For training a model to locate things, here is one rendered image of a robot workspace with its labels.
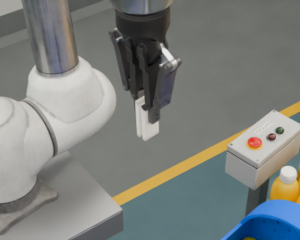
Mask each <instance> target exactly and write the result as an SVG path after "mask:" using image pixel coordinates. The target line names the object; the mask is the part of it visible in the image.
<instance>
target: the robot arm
mask: <svg viewBox="0 0 300 240"><path fill-rule="evenodd" d="M109 1H110V3H111V5H112V6H113V7H114V8H115V20H116V28H115V29H113V30H111V31H109V36H110V39H111V41H112V43H113V46H114V49H115V54H116V58H117V63H118V67H119V71H120V77H121V81H122V85H123V88H124V90H125V91H128V90H129V91H130V92H131V97H132V98H133V99H134V111H135V113H136V124H137V136H139V137H141V136H142V139H143V140H144V141H147V140H148V139H150V138H151V137H153V136H154V135H156V134H158V133H159V120H160V109H162V108H163V107H165V106H166V105H168V104H170V101H171V97H172V92H173V87H174V82H175V77H176V72H177V69H178V67H179V66H180V65H181V63H182V61H181V58H180V57H178V56H177V57H175V58H173V56H172V55H171V54H170V52H169V51H168V47H169V45H168V42H167V39H166V33H167V30H168V28H169V26H170V4H172V2H173V1H174V0H109ZM21 2H22V6H23V11H24V15H25V20H26V24H27V29H28V33H29V38H30V43H31V48H32V52H33V57H34V61H35V66H34V67H33V69H32V70H31V72H30V73H29V76H28V87H27V93H26V96H27V97H26V98H25V99H23V100H22V101H16V100H13V99H11V98H7V97H0V235H2V234H4V233H5V232H6V231H7V230H8V229H9V228H10V227H11V226H13V225H14V224H16V223H17V222H19V221H20V220H22V219H24V218H25V217H27V216H28V215H30V214H32V213H33V212H34V211H36V210H38V209H39V208H41V207H42V206H44V205H46V204H48V203H50V202H53V201H55V200H57V199H58V197H59V196H58V191H57V190H56V189H54V188H52V187H50V186H48V185H47V184H46V183H44V182H43V181H42V180H41V179H40V178H39V177H38V176H37V173H38V172H39V171H40V170H41V169H42V168H43V167H44V166H45V165H46V164H47V162H48V161H49V160H50V159H51V158H53V157H55V156H57V155H59V154H61V153H63V152H66V151H67V150H69V149H71V148H73V147H75V146H77V145H78V144H80V143H82V142H83V141H85V140H86V139H88V138H89V137H91V136H92V135H93V134H95V133H96V132H98V131H99V130H100V129H101V128H102V127H103V126H104V125H105V124H106V123H107V122H108V120H109V119H110V118H111V116H112V114H113V113H114V111H115V108H116V93H115V90H114V87H113V85H112V84H111V82H110V81H109V79H108V78H107V77H106V76H105V75H104V74H103V73H102V72H100V71H98V70H96V69H94V68H92V67H91V65H90V64H89V63H88V62H87V61H86V60H84V59H83V58H81V57H80V56H78V52H77V46H76V41H75V35H74V29H73V24H72V18H71V13H70V6H69V0H21ZM129 79H130V80H129Z"/></svg>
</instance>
